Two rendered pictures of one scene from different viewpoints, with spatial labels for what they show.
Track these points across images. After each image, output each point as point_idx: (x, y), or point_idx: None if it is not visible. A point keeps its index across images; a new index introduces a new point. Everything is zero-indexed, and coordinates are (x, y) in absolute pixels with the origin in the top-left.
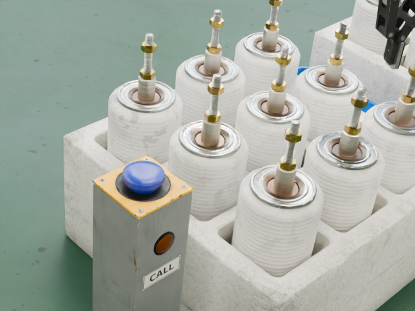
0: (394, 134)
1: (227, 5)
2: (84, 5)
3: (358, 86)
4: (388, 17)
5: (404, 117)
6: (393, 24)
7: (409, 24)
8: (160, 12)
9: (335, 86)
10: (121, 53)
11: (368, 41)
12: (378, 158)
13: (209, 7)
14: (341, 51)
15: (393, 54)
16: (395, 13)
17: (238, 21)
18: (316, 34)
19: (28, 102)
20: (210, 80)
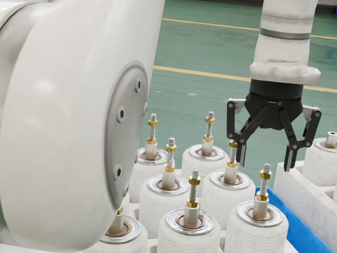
0: (241, 221)
1: (269, 152)
2: (175, 136)
3: (246, 187)
4: (226, 120)
5: (257, 212)
6: (231, 127)
7: (246, 130)
8: (220, 147)
9: (229, 183)
10: (175, 164)
11: (310, 174)
12: (209, 232)
13: (256, 151)
14: (290, 178)
15: (238, 153)
16: (232, 118)
17: (269, 162)
18: (278, 164)
19: None
20: (140, 160)
